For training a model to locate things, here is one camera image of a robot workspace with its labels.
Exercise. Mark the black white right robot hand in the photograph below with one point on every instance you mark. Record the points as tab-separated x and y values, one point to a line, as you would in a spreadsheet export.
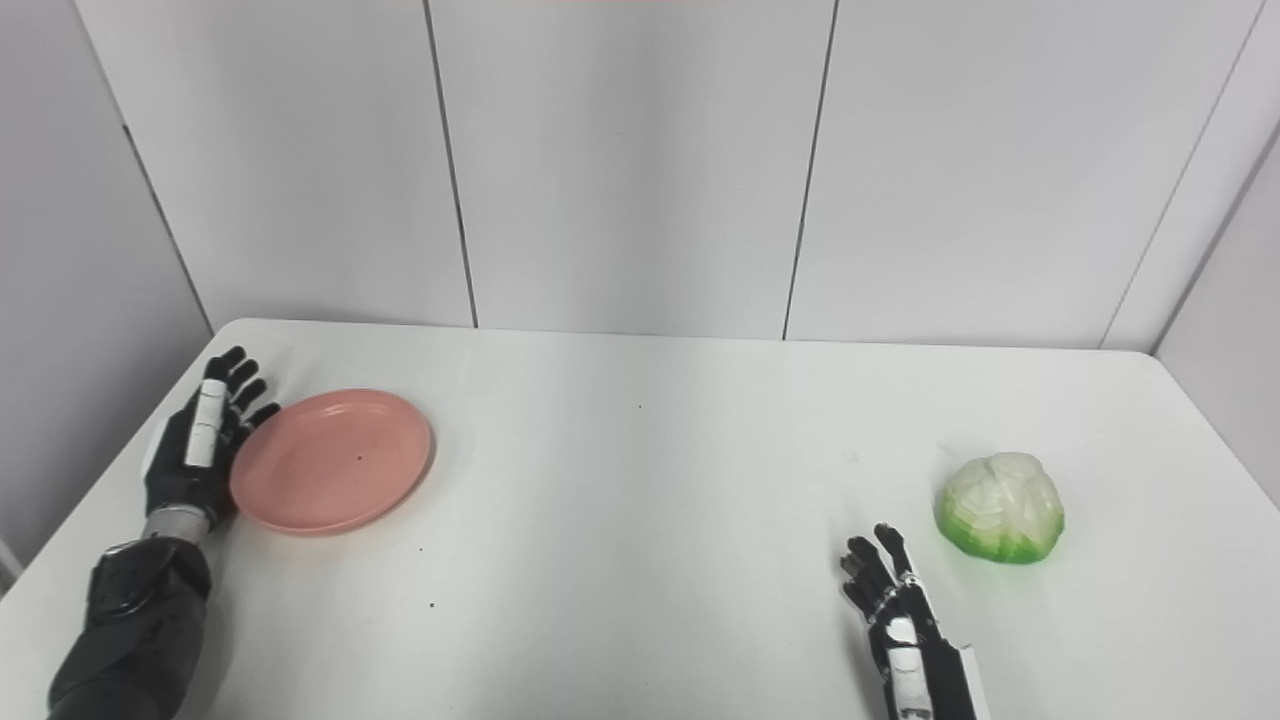
930	670

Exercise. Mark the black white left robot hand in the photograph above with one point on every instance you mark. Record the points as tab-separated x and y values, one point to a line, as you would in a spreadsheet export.
185	480

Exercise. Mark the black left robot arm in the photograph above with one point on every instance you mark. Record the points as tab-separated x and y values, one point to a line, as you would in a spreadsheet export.
135	630

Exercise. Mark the green white toy cabbage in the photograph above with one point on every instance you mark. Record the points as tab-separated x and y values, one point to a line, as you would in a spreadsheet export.
1000	508

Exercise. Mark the pink plate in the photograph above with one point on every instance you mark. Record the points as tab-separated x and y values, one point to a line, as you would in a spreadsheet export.
335	462

